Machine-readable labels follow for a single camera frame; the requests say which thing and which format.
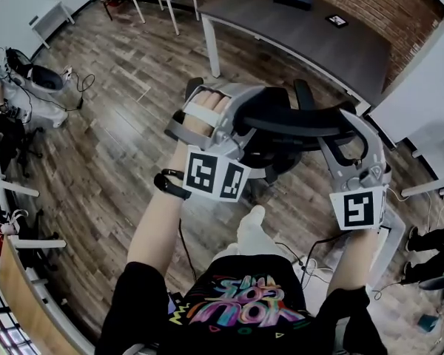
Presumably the black printed T-shirt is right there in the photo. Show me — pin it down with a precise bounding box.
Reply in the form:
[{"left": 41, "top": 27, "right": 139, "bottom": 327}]
[{"left": 95, "top": 253, "right": 390, "bottom": 355}]

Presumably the black smartwatch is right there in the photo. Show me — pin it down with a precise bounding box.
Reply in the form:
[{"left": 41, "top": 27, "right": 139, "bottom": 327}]
[{"left": 153, "top": 174, "right": 192, "bottom": 201}]

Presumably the small black framed picture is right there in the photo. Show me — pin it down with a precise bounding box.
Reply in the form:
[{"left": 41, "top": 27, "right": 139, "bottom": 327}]
[{"left": 324, "top": 13, "right": 350, "bottom": 30}]

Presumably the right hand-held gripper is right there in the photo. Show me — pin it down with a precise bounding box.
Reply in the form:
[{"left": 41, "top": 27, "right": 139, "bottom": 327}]
[{"left": 317, "top": 108, "right": 393, "bottom": 231}]

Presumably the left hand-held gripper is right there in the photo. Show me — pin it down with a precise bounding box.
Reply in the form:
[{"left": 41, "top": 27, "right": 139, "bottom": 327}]
[{"left": 164, "top": 84, "right": 268, "bottom": 203}]

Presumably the person's right forearm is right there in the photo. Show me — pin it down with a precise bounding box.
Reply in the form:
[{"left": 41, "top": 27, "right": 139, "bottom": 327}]
[{"left": 325, "top": 228, "right": 380, "bottom": 298}]

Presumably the curved light wooden desk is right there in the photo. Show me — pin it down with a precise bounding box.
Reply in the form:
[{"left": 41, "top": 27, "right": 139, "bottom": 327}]
[{"left": 0, "top": 234, "right": 94, "bottom": 355}]

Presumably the person's left forearm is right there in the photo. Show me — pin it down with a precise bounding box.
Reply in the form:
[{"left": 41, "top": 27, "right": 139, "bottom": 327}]
[{"left": 127, "top": 141, "right": 193, "bottom": 273}]

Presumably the white desk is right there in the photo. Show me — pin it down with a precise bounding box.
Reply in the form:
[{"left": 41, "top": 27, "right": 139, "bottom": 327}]
[{"left": 400, "top": 124, "right": 444, "bottom": 200}]

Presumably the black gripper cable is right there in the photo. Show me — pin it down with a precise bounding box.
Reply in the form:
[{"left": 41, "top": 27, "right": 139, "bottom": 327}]
[
  {"left": 302, "top": 230, "right": 357, "bottom": 277},
  {"left": 178, "top": 217, "right": 198, "bottom": 283}
]

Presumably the black swivel chair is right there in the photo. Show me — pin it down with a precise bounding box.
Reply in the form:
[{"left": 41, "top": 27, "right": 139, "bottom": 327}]
[{"left": 0, "top": 123, "right": 44, "bottom": 179}]

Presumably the person's left leg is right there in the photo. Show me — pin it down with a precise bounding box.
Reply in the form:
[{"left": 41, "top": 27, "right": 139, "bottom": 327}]
[{"left": 212, "top": 243, "right": 242, "bottom": 263}]

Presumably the person's leg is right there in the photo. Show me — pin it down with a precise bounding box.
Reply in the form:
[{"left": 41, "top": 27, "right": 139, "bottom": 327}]
[
  {"left": 236, "top": 204, "right": 294, "bottom": 263},
  {"left": 212, "top": 243, "right": 242, "bottom": 263}
]

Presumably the low white bench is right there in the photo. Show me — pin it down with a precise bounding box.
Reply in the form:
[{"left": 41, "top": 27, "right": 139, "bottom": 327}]
[{"left": 28, "top": 1, "right": 76, "bottom": 50}]

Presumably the dark wooden desk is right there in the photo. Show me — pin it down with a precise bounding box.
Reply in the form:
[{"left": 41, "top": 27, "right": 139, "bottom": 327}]
[{"left": 197, "top": 0, "right": 393, "bottom": 117}]

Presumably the black office chair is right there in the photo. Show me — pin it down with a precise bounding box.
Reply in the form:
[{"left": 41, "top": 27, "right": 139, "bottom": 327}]
[{"left": 172, "top": 76, "right": 371, "bottom": 196}]

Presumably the black floor cable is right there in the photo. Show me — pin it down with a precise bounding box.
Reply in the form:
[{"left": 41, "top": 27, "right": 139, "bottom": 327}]
[{"left": 21, "top": 71, "right": 96, "bottom": 112}]

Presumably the person's right leg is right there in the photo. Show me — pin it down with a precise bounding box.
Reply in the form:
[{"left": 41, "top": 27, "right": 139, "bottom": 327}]
[{"left": 236, "top": 204, "right": 294, "bottom": 263}]

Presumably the person's left hand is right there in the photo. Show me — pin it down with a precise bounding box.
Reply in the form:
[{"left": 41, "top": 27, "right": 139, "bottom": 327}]
[{"left": 179, "top": 89, "right": 231, "bottom": 146}]

